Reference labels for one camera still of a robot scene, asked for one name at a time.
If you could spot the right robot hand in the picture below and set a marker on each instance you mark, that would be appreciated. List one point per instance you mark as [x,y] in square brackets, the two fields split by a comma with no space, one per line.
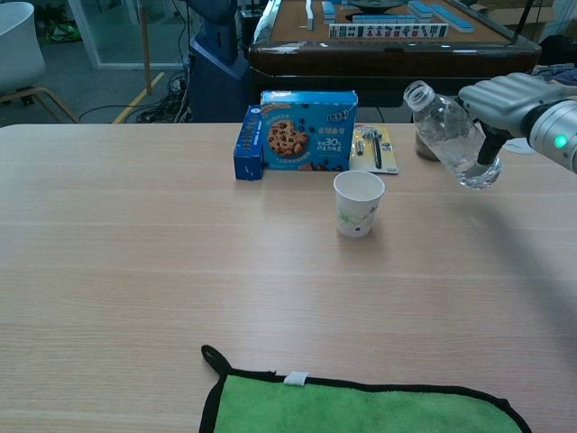
[505,101]

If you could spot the transparent plastic water bottle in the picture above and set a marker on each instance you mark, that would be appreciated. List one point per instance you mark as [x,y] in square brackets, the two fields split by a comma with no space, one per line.
[446,131]

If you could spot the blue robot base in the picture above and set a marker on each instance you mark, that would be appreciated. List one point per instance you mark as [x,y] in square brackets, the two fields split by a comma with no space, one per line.
[216,76]

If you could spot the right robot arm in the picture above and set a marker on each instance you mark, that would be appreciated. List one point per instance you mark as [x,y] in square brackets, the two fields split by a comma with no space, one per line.
[556,131]

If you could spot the white paper cup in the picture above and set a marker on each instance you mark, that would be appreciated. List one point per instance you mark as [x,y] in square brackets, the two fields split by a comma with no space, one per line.
[356,212]

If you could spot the glass jar with black lid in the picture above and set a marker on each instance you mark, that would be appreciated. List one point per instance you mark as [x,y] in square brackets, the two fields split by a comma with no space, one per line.
[423,152]

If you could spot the dark wooden mahjong table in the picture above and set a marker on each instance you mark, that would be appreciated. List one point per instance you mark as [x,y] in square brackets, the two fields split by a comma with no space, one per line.
[387,58]

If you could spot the yellow razor blister pack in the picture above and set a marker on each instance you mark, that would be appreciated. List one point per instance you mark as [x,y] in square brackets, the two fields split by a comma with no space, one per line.
[385,153]

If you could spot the row of mahjong tiles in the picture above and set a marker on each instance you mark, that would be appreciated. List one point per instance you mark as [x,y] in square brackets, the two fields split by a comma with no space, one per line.
[387,30]

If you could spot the blue cookie box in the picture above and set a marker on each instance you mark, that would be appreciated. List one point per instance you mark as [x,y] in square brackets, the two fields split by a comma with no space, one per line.
[311,135]

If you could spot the narrow dark blue box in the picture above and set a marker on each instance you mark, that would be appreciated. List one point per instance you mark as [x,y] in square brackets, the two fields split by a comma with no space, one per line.
[248,149]

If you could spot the green microfiber cloth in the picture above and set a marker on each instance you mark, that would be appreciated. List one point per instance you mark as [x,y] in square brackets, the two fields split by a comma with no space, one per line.
[360,410]

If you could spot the wooden pole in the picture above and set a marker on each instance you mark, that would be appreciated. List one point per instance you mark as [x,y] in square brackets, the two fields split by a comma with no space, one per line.
[145,49]

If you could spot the white chair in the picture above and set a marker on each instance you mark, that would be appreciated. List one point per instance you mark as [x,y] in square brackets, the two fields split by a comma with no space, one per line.
[18,49]

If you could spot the wooden chair frame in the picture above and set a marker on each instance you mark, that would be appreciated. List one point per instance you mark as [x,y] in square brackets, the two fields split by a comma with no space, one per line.
[49,98]

